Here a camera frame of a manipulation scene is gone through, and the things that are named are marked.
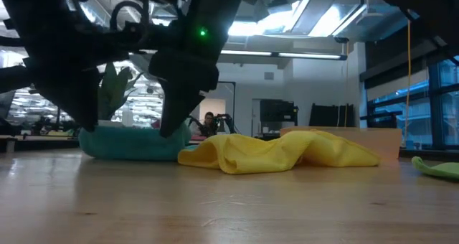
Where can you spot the person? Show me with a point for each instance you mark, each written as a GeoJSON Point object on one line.
{"type": "Point", "coordinates": [209, 123]}

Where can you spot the distant black stand frame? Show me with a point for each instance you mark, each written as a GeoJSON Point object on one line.
{"type": "Point", "coordinates": [234, 100]}

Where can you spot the teal microfiber towel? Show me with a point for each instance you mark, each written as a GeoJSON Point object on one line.
{"type": "Point", "coordinates": [132, 143]}

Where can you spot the orange plastic basket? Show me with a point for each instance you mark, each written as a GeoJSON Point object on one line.
{"type": "Point", "coordinates": [383, 143]}

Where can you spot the black cases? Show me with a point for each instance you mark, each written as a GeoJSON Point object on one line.
{"type": "Point", "coordinates": [331, 115]}

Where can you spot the black mesh bin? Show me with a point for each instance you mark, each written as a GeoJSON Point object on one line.
{"type": "Point", "coordinates": [383, 120]}

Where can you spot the black cabinet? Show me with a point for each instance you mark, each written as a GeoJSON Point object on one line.
{"type": "Point", "coordinates": [278, 111]}

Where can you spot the overhead beam with light strips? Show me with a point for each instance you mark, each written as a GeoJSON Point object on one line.
{"type": "Point", "coordinates": [308, 55]}

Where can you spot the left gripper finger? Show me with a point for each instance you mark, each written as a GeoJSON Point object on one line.
{"type": "Point", "coordinates": [79, 100]}

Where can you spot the yellow microfiber towel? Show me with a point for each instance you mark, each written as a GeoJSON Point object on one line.
{"type": "Point", "coordinates": [269, 150]}

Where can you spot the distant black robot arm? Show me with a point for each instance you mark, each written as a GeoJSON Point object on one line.
{"type": "Point", "coordinates": [195, 123]}
{"type": "Point", "coordinates": [226, 120]}

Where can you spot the green microfiber towel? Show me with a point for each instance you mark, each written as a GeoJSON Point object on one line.
{"type": "Point", "coordinates": [441, 170]}

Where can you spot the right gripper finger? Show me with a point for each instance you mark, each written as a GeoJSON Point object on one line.
{"type": "Point", "coordinates": [177, 107]}

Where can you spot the white plant pot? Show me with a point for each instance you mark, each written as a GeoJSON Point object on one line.
{"type": "Point", "coordinates": [109, 122]}

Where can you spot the green artificial plant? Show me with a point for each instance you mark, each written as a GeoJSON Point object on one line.
{"type": "Point", "coordinates": [113, 93]}

